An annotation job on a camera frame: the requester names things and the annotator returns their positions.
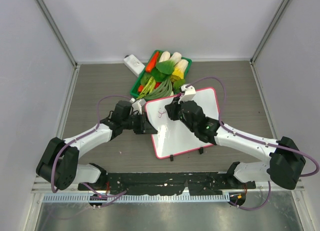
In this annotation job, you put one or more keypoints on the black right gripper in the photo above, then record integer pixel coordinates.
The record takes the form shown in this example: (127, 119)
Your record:
(172, 108)

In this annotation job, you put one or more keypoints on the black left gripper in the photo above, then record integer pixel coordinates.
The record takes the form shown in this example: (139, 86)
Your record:
(145, 126)

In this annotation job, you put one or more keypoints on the pink framed whiteboard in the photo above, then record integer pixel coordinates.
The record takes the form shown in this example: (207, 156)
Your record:
(173, 137)

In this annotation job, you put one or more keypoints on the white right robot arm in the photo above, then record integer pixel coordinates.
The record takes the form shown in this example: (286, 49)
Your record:
(280, 161)

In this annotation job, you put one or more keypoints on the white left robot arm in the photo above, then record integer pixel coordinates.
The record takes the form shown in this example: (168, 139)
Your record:
(59, 164)

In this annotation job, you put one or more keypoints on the green plastic vegetable tray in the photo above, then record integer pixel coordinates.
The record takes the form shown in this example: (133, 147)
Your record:
(161, 72)

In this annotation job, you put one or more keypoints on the green toy long beans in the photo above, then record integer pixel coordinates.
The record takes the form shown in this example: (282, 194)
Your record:
(162, 91)

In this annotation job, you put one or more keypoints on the light green toy celery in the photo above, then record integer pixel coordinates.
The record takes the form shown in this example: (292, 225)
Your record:
(147, 85)

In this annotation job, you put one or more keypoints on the round green toy leaf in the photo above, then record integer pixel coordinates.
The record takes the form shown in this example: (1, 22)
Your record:
(177, 85)

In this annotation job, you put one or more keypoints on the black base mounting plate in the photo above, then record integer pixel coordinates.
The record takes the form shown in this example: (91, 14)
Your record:
(169, 183)

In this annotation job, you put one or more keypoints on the white yellow toy cabbage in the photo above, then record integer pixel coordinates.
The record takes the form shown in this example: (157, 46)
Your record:
(179, 70)

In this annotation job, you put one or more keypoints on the orange toy carrot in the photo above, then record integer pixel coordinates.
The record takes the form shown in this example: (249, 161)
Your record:
(152, 62)

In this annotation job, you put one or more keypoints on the white rectangular bottle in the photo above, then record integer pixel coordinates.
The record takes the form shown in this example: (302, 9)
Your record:
(134, 64)

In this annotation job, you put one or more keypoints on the white toy cabbage left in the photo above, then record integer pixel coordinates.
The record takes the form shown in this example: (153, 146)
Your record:
(165, 56)

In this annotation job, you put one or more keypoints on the white toy cabbage middle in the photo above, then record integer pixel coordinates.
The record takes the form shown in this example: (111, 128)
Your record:
(175, 58)

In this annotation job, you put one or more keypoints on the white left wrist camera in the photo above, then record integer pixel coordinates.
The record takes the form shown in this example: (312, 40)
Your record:
(137, 105)

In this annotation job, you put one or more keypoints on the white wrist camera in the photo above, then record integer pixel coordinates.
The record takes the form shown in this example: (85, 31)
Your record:
(137, 105)
(187, 93)

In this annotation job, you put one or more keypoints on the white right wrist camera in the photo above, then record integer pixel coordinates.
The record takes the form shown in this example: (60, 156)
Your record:
(187, 93)

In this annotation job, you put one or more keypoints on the white slotted cable duct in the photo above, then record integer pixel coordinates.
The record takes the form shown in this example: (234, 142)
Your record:
(91, 198)

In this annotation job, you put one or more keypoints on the aluminium frame rail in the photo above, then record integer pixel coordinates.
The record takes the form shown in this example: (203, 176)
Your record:
(40, 185)

